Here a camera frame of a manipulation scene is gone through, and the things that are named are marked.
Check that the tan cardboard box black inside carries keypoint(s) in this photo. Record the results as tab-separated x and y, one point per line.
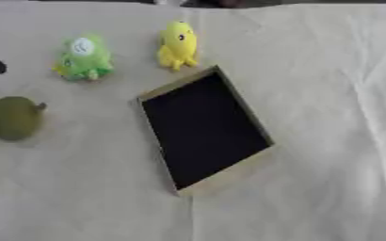
204	130

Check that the olive green toy fruit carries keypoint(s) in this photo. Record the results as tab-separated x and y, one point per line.
12	118

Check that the green soft toy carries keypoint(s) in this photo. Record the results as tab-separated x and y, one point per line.
84	59

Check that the yellow soft toy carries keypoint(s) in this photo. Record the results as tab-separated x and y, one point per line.
177	45

